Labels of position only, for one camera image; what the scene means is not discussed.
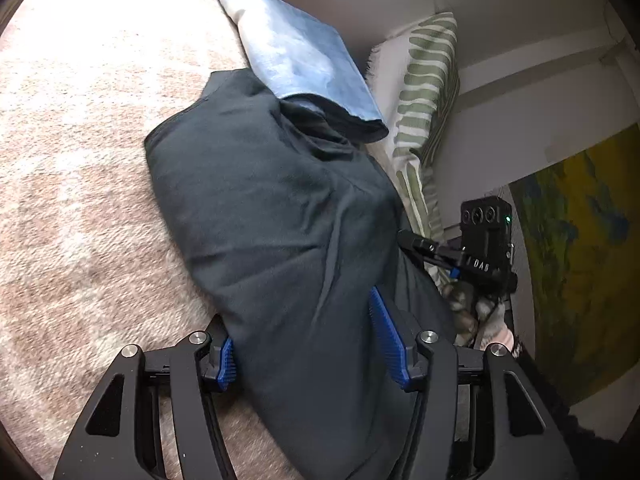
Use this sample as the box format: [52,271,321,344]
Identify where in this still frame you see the folded light blue jeans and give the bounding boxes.
[219,0,388,143]

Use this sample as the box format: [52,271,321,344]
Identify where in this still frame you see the dark grey pants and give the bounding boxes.
[143,66,459,480]

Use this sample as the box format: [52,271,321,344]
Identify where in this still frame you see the green striped white pillow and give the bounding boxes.
[367,11,460,242]

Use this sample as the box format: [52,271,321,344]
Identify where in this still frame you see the gloved right hand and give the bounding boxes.
[442,281,522,358]

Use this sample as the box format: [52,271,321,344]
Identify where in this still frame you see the yellow green painting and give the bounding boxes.
[510,125,639,405]

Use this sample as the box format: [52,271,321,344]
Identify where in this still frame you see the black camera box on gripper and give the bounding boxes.
[460,196,512,262]

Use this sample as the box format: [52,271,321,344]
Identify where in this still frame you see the beige checked bed blanket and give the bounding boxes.
[0,0,306,480]

